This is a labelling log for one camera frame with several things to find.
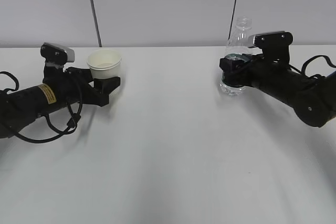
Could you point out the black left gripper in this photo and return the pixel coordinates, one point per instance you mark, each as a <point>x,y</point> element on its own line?
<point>77,85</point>

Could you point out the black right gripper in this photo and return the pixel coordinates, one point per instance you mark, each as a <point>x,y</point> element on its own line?
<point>249,69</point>

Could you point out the white paper cup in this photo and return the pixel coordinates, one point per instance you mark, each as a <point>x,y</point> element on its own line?
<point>104,64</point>

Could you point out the clear water bottle green label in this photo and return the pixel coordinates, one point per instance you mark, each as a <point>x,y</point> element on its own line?
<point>235,48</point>

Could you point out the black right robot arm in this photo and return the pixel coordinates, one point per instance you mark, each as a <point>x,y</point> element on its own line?
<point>312,98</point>

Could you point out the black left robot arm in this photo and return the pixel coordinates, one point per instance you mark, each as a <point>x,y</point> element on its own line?
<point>20,108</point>

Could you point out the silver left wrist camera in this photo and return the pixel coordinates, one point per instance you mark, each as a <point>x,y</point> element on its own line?
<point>56,55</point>

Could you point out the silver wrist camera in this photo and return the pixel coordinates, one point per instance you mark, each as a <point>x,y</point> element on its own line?
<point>56,55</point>
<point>274,45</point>

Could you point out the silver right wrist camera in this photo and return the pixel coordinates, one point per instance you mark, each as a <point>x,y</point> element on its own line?
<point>274,45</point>

